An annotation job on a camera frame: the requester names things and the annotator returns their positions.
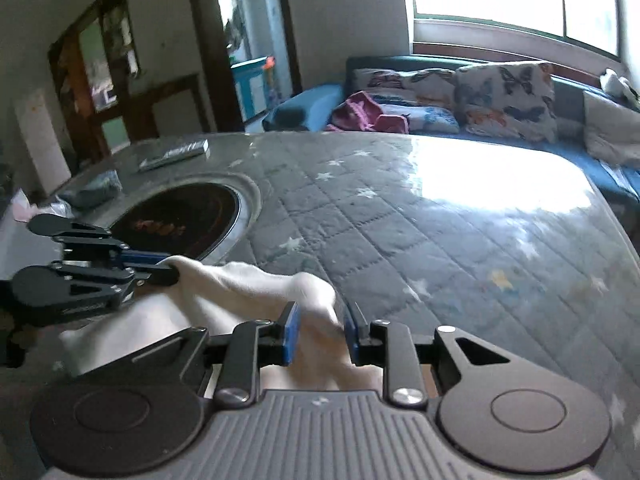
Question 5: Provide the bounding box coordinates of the white refrigerator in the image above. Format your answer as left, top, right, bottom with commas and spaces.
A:
14, 89, 70, 195

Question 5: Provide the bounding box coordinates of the blue corner sofa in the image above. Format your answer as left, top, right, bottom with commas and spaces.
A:
261, 54, 640, 221

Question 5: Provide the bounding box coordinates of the pink crumpled garment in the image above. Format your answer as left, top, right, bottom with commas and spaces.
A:
326, 91, 409, 134

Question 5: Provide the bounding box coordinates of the dark wooden side table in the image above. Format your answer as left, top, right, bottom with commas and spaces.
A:
122, 74, 210, 143

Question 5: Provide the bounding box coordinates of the butterfly pillow left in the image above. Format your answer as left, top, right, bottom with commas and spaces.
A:
352, 68, 460, 134

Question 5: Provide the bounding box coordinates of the butterfly pillow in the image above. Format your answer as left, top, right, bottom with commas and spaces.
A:
456, 61, 558, 142
352, 68, 460, 134

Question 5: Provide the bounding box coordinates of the large window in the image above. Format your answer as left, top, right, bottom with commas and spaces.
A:
399, 0, 626, 59

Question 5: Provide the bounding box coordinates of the blue cabinet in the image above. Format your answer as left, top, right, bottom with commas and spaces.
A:
231, 56, 276, 122

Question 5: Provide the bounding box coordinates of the grey remote control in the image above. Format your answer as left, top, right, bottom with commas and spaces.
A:
138, 140, 209, 172

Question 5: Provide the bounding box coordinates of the dark blue cloth bundle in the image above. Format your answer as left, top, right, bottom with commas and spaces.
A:
58, 170, 122, 211

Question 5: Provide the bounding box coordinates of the round black table heater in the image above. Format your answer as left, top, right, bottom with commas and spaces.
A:
110, 182, 240, 260

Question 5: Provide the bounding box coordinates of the white plush toy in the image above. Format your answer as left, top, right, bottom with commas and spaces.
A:
599, 68, 639, 110

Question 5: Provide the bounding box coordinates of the white plastic bag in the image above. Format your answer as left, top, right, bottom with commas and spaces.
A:
11, 188, 68, 223

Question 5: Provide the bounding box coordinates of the cream white garment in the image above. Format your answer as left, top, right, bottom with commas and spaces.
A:
60, 256, 382, 391

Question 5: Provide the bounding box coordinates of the grey plain pillow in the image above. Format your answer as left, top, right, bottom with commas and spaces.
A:
584, 93, 640, 169

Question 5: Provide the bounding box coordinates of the butterfly pillow right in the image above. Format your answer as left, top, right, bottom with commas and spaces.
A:
456, 61, 558, 142

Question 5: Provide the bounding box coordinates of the grey quilted star table cover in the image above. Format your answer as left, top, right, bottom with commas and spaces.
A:
44, 130, 640, 480

